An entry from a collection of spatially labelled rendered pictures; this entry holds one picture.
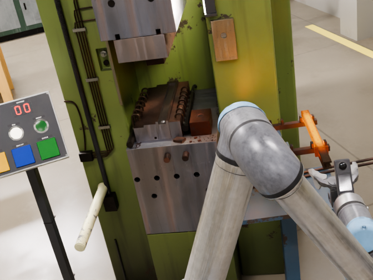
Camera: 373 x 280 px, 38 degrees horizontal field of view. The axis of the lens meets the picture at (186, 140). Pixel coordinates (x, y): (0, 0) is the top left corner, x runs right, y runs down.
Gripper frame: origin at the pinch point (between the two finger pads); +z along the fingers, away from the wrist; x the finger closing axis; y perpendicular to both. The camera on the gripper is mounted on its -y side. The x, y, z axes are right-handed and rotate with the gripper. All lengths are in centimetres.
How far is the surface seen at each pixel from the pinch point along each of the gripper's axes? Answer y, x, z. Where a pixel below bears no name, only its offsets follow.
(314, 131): 1.4, -0.2, 25.5
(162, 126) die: 0, -58, 49
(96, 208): 33, -95, 46
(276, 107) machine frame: 5, -10, 58
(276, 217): 28.7, -19.0, 14.0
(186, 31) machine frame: -24, -43, 96
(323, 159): 1.1, -1.5, 5.3
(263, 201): 27.9, -22.4, 24.5
